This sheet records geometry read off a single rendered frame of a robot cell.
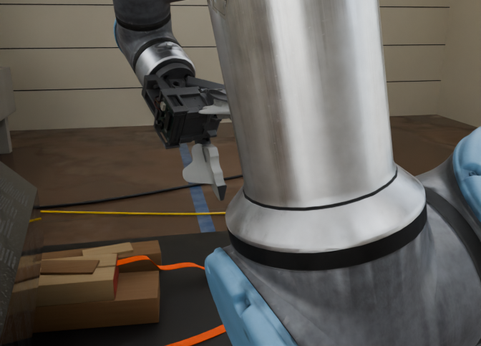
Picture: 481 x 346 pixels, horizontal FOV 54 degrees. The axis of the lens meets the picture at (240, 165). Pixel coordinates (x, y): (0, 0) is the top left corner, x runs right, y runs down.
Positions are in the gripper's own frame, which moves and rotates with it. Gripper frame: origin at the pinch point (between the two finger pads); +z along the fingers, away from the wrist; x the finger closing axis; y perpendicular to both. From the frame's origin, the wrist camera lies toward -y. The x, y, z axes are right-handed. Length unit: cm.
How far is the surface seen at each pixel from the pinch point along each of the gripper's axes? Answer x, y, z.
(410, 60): -220, -529, -321
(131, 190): -240, -82, -198
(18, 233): -89, 20, -64
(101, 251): -169, -24, -103
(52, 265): -147, 4, -87
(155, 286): -145, -34, -61
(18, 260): -84, 22, -51
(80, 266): -143, -6, -80
